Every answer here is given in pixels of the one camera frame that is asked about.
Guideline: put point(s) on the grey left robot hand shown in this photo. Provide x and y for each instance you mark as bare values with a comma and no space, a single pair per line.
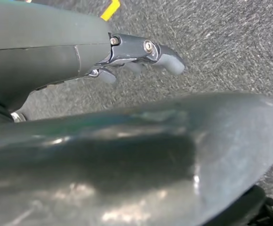
44,46

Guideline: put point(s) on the black left robot foot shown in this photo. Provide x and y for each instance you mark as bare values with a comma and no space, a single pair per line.
244,212

